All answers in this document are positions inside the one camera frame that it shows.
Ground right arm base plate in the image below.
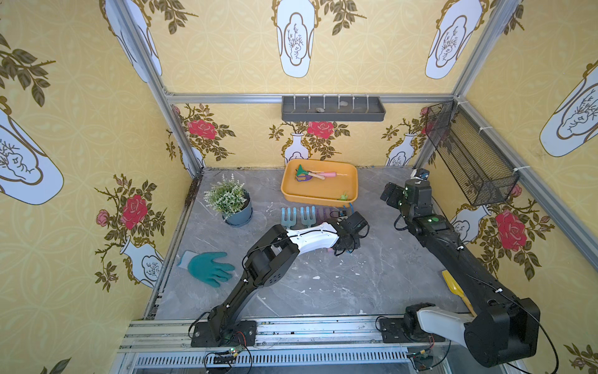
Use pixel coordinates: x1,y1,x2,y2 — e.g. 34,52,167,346
375,316,446,344

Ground black wire mesh basket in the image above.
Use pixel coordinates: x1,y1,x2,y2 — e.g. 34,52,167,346
425,101,520,206

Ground blue cultivator yellow handle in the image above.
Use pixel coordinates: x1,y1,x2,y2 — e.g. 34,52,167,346
330,204,354,219

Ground teal garden glove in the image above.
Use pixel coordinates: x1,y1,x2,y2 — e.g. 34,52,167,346
178,251,235,288

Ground aluminium front rail frame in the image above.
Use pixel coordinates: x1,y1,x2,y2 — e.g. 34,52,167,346
109,312,529,374

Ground green rake wooden handle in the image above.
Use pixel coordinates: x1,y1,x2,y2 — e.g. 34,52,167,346
295,165,326,182

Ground grey wall shelf tray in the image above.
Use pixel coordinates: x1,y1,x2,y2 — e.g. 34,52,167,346
281,94,386,122

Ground yellow scoop wooden handle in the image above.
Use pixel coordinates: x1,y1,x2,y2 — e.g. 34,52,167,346
442,270,477,316

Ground purple cultivator pink handle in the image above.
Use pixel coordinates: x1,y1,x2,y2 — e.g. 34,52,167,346
295,172,337,182

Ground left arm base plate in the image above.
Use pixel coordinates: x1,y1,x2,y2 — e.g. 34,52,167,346
191,320,257,348

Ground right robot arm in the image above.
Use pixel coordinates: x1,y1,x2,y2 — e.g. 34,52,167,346
381,179,540,368

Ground light blue hand rake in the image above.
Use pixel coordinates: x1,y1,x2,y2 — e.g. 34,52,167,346
300,206,317,228
281,207,297,229

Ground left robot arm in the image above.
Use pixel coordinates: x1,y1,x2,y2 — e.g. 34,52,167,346
207,212,370,341

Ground orange plastic storage box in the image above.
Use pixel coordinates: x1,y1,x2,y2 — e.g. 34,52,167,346
280,159,358,207

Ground purple rake pink handle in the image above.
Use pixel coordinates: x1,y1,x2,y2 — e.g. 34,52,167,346
316,207,332,224

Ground artificial green white plant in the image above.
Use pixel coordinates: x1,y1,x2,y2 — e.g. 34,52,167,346
204,175,249,218

